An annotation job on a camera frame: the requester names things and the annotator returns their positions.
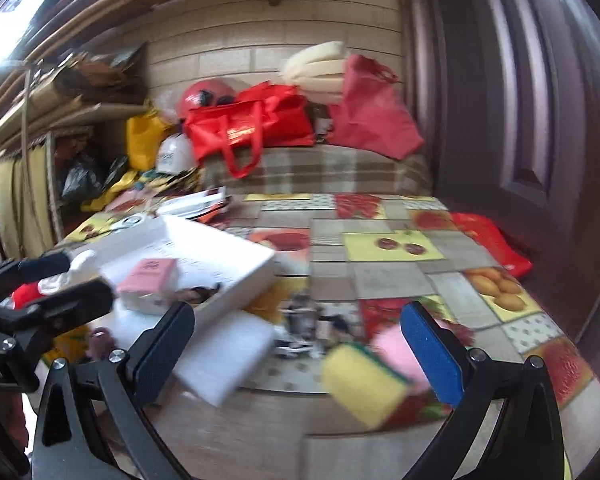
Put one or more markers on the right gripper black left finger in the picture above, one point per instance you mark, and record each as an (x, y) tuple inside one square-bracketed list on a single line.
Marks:
[(68, 443)]

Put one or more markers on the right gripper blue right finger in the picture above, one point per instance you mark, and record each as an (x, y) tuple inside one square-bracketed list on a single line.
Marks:
[(526, 442)]

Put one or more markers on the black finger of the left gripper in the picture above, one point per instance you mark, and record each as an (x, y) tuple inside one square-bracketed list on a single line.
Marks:
[(14, 273), (47, 317)]

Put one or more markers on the red plush apple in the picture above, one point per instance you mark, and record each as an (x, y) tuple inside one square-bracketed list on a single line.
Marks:
[(25, 294)]

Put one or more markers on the white towel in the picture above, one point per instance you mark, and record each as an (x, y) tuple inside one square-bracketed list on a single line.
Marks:
[(83, 267)]

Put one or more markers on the pink plush ball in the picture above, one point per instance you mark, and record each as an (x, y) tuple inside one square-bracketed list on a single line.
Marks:
[(391, 347)]

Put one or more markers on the pink tissue pack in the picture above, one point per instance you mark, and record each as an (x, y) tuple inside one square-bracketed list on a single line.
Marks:
[(153, 277)]

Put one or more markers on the yellow green sponge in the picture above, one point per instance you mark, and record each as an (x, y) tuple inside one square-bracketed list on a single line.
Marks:
[(363, 385)]

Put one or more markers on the black white patterned cloth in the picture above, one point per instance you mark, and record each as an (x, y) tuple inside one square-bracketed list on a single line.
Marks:
[(310, 329)]

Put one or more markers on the white foam sheet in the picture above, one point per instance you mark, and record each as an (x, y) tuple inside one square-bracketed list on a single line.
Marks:
[(220, 359)]

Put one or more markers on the yellow small box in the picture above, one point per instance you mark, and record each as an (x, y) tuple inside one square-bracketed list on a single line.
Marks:
[(71, 346)]

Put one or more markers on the blue grey pink scrunchies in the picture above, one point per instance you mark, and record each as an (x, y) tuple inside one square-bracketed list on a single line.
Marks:
[(100, 343)]

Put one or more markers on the white round device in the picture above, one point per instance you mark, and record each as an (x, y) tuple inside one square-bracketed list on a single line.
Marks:
[(128, 222)]

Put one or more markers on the yellow green curtain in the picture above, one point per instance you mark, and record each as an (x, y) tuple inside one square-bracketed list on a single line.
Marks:
[(25, 227)]

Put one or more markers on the black plastic bag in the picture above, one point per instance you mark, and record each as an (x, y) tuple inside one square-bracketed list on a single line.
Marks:
[(85, 179)]

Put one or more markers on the red plastic bag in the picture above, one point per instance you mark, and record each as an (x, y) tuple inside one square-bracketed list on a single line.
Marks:
[(485, 232)]

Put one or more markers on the fruit pattern tablecloth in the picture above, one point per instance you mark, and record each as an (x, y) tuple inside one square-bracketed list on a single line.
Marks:
[(361, 256)]

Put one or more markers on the white carton box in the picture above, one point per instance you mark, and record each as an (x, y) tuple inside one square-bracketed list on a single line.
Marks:
[(197, 206)]

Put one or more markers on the white helmet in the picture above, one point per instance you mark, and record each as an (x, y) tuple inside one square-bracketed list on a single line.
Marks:
[(175, 155)]

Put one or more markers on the metal shelf rack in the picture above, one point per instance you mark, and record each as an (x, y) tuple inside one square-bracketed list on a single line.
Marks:
[(79, 106)]

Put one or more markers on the yellow shopping bag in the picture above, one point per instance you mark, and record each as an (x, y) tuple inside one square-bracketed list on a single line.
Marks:
[(143, 136)]

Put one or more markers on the red helmet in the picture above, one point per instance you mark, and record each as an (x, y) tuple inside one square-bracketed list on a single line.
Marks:
[(204, 93)]

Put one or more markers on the plaid covered box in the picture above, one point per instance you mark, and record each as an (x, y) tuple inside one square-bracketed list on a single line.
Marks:
[(324, 169)]

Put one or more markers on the dark red fabric bag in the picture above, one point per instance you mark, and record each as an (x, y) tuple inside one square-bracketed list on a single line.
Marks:
[(370, 115)]

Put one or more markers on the red tote bag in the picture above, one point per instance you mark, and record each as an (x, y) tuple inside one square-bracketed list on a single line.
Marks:
[(263, 116)]

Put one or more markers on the dark wooden door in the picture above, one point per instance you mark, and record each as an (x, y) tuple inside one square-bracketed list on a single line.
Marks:
[(507, 96)]

